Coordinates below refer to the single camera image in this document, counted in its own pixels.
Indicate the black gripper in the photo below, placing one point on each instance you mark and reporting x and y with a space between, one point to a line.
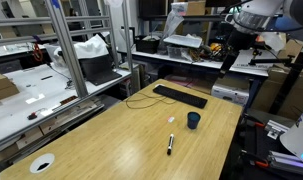
237 41

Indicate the black and white marker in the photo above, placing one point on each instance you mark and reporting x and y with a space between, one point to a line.
170 144

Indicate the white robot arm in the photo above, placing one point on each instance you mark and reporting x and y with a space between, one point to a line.
252 20

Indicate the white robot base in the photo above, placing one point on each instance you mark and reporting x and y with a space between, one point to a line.
292 140

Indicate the dark blue cup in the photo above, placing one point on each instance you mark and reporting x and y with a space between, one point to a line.
193 118

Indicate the white box under bench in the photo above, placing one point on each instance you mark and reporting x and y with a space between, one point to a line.
232 94

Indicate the black keyboard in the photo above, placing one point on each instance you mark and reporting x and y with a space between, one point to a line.
180 96

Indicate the clear plastic container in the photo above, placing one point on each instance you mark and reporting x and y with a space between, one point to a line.
179 53

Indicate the black storage bin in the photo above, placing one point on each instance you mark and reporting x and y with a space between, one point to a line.
147 46

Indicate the black laptop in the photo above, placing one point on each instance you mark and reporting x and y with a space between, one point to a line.
98 70

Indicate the white cloth on laptop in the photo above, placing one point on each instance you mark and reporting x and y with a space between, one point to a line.
94 47

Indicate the white table grommet cap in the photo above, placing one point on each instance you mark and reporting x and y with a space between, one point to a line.
42 163

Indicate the cardboard box on shelf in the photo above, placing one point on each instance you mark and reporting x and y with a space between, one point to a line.
7 88

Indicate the black camera tripod stand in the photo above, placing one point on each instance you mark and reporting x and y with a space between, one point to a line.
292 106

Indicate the aluminium frame shelf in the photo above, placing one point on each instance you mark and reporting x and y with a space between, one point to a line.
48 90

